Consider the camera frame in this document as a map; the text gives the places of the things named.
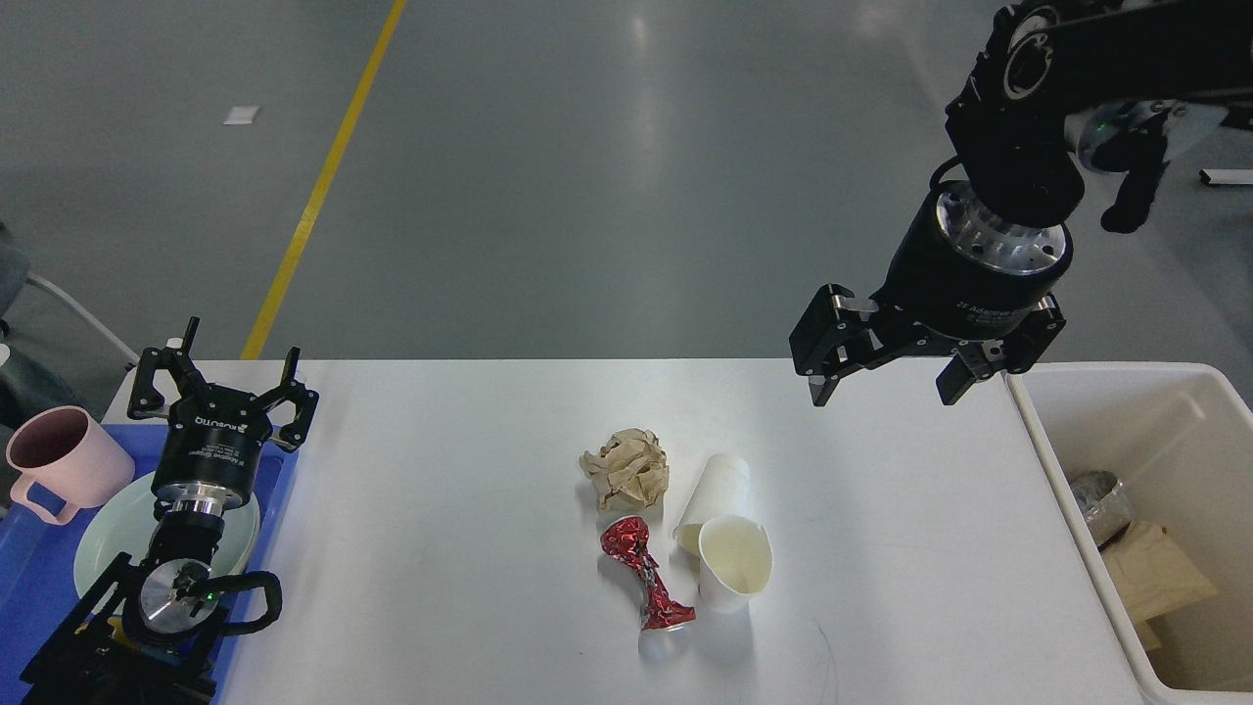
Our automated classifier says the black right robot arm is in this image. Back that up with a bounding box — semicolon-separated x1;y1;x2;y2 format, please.
789;1;1250;407

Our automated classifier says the person in jeans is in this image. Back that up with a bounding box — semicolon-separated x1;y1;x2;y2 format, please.
0;220;50;432

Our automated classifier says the pink mug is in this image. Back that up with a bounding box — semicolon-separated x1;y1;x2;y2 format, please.
5;404;137;526

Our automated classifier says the white plastic bin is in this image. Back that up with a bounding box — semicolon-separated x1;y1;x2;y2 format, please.
1005;362;1252;704

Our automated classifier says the white floor bar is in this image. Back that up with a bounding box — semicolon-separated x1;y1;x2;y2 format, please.
1198;167;1253;188

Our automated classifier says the light green plate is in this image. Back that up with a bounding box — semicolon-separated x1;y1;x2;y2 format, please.
71;476;262;597

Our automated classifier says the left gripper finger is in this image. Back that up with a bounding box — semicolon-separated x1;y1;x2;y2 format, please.
127;316;216;425
238;347;320;452

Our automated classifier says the lying white paper cup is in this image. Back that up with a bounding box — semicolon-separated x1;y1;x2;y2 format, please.
673;452;752;556

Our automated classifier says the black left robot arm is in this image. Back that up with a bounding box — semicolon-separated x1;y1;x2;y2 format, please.
20;317;320;704

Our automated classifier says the crushed red can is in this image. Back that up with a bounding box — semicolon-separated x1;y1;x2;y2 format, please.
600;516;697;631

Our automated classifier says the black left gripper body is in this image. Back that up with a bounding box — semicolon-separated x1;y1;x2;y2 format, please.
152;388;269;510

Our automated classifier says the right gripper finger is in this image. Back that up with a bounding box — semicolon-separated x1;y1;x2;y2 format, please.
789;284;931;407
936;294;1066;404

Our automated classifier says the crumpled brown paper ball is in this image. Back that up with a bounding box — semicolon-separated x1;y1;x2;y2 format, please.
579;428;672;513

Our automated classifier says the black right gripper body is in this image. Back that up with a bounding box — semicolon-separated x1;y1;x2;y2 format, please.
871;180;1073;341

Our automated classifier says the blue plastic tray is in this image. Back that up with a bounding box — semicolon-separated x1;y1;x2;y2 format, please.
1;425;299;704

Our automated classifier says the aluminium foil tray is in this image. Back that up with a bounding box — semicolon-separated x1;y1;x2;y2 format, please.
1068;470;1134;548

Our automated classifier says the upright white paper cup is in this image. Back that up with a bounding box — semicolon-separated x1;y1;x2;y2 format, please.
697;516;773;614

